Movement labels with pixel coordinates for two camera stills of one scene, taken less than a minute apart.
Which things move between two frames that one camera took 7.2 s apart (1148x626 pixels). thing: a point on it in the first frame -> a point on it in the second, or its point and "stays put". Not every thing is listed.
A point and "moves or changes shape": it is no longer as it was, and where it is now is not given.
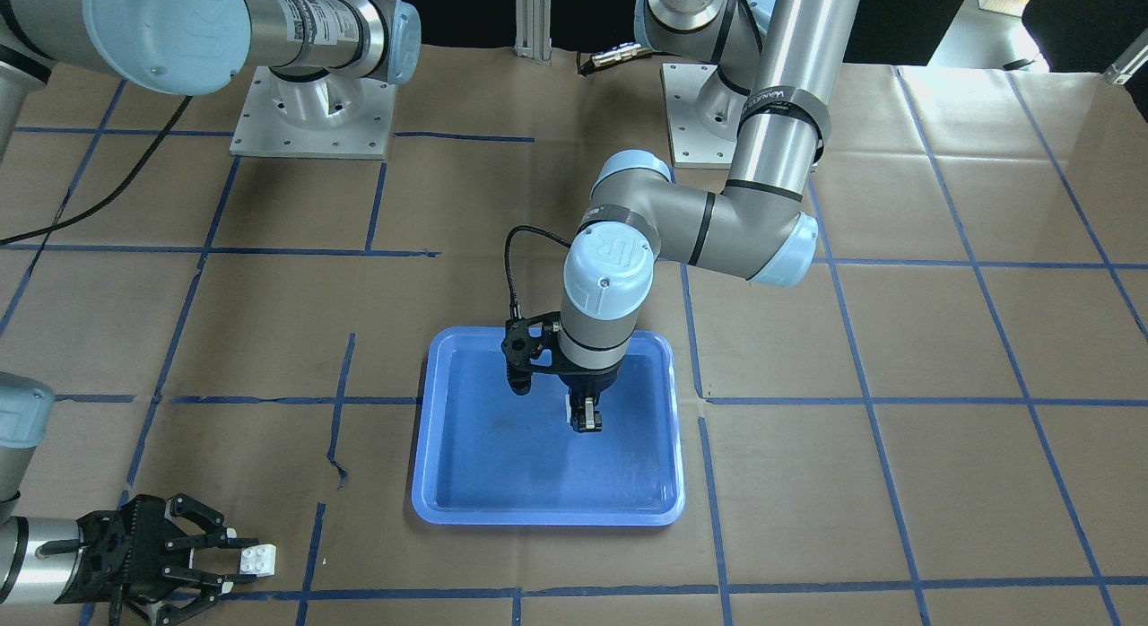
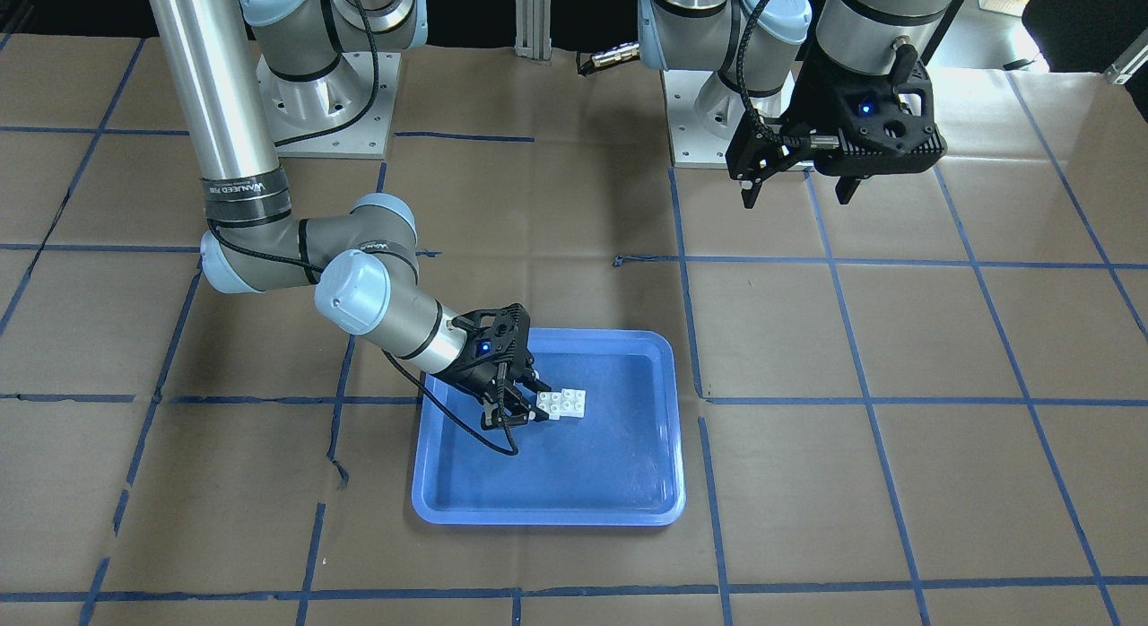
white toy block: [259, 560] moves or changes shape
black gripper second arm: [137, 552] -> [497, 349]
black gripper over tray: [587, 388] -> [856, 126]
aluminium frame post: [534, 20] stays put
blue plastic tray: [487, 456] stays put
